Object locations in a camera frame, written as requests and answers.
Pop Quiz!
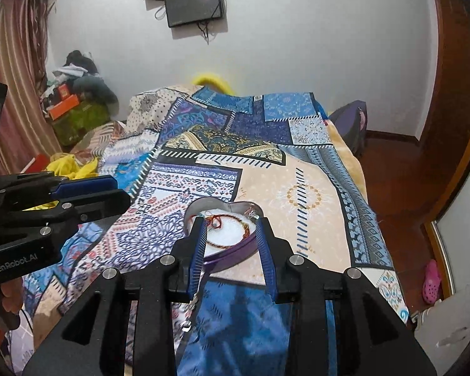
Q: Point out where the blue patchwork bedspread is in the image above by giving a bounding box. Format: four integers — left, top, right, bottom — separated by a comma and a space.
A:
24, 86, 409, 375

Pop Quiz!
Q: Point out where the white sliding wardrobe door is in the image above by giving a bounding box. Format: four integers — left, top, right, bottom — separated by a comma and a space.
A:
437, 174, 470, 291

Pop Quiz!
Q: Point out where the dark purple bag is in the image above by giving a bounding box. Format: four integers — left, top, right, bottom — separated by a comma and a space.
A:
329, 100, 368, 156

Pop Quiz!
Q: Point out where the yellow cloth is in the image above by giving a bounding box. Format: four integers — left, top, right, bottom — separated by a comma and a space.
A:
25, 153, 100, 212

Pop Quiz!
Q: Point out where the purple heart-shaped tin box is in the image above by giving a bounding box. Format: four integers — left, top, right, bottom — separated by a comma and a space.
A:
184, 197, 264, 273

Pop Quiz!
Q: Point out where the brown wooden wardrobe frame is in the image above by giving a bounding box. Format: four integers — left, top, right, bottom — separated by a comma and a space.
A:
421, 0, 470, 297

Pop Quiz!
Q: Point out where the red gold braided bracelet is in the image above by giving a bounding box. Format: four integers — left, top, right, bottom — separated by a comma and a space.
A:
191, 213, 252, 250

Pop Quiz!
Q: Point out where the pile of clothes and boxes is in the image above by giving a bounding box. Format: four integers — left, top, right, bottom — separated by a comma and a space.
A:
39, 50, 119, 147

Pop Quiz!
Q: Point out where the striped red curtain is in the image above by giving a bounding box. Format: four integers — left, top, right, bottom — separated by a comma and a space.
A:
0, 0, 61, 175

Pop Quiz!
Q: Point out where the small dark wall monitor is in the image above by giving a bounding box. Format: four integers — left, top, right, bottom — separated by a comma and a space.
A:
164, 0, 224, 28

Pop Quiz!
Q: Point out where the yellow plush toy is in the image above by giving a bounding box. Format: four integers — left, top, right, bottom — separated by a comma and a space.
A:
192, 72, 235, 96

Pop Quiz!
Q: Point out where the silver chain jewelry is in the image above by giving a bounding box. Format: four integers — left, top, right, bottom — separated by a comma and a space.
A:
180, 288, 200, 333

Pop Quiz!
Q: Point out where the pink slipper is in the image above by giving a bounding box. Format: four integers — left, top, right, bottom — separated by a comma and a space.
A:
422, 259, 441, 305

